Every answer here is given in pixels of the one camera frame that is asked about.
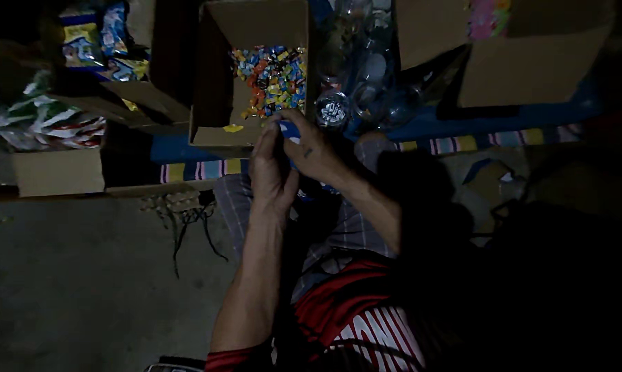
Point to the single yellow candy wrapper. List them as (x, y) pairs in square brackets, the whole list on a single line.
[(233, 128)]

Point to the person's body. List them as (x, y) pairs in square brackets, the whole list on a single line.
[(357, 320)]

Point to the clear jar with white pieces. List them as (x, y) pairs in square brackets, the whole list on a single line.
[(332, 110)]

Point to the cardboard box with flaps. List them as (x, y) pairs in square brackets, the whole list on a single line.
[(151, 103)]

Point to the pink and green packet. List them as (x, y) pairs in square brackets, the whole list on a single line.
[(486, 18)]

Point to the person's left forearm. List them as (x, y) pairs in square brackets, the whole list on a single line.
[(257, 274)]

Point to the large open cardboard box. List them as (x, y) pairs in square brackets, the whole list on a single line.
[(523, 67)]

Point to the tall brown cardboard box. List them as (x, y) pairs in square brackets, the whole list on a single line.
[(213, 135)]

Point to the person's left fingers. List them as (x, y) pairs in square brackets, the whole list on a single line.
[(267, 140)]

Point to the clear plastic jar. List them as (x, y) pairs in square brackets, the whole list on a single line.
[(368, 101), (375, 67), (404, 106)]

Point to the blue table cover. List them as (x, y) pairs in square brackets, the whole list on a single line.
[(528, 116)]

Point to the yellow scrap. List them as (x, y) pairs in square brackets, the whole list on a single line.
[(130, 104)]

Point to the striped multicolour cloth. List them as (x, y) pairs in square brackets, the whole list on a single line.
[(455, 144)]

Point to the person's right hand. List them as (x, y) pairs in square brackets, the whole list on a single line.
[(316, 155)]

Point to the light blue snack packet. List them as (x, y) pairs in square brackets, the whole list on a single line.
[(114, 31)]

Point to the low cardboard box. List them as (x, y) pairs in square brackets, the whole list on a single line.
[(60, 172)]

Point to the person's left hand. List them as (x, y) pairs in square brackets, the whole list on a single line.
[(267, 173)]

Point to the yellow and blue snack packet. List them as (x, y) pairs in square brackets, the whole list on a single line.
[(127, 69), (82, 44)]

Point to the pile of small wrapped candies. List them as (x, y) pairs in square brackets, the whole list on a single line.
[(275, 82)]

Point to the person's left thumb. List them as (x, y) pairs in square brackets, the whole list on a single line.
[(291, 183)]

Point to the person's right thumb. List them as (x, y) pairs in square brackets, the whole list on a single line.
[(293, 150)]

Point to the person's right fingers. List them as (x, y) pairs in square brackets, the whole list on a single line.
[(294, 120)]

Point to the person's legs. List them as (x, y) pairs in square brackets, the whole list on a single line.
[(360, 230)]

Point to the blue and white packet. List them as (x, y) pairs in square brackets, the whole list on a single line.
[(291, 132)]

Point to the green, white and red packets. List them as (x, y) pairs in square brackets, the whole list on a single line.
[(47, 121)]

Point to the person's right forearm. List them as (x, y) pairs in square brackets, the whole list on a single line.
[(375, 212)]

